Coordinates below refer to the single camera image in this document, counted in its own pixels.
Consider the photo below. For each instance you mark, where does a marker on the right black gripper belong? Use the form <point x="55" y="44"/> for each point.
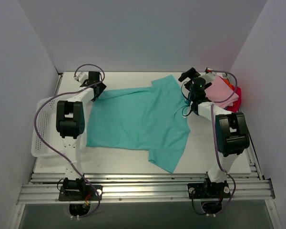
<point x="188" y="75"/>

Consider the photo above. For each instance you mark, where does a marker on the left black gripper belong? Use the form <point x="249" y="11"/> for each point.
<point x="98" y="88"/>

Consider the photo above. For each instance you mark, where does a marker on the teal green t-shirt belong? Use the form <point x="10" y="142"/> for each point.
<point x="144" y="118"/>

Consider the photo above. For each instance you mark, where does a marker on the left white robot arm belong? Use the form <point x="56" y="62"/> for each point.
<point x="71" y="121"/>

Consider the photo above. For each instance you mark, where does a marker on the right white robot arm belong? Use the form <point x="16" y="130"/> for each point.
<point x="230" y="132"/>

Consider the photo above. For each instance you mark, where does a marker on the pink folded t-shirt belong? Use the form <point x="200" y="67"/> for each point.
<point x="220" y="91"/>

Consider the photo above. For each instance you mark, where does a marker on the red folded t-shirt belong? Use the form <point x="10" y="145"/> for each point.
<point x="237" y="103"/>

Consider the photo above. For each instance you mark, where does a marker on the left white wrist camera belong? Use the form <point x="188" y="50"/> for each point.
<point x="81" y="77"/>

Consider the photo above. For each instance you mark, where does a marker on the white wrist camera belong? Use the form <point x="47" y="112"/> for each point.
<point x="209" y="76"/>
<point x="81" y="77"/>

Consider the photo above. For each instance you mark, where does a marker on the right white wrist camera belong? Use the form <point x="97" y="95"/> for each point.
<point x="209" y="76"/>

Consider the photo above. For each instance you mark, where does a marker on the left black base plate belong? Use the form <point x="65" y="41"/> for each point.
<point x="77" y="195"/>

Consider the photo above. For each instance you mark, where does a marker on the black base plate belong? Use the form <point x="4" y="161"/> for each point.
<point x="77" y="195"/>
<point x="207" y="191"/>

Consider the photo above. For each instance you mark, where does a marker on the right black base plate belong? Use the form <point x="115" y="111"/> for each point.
<point x="207" y="191"/>

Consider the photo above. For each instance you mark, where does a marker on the aluminium rail frame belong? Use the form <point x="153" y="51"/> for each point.
<point x="127" y="176"/>

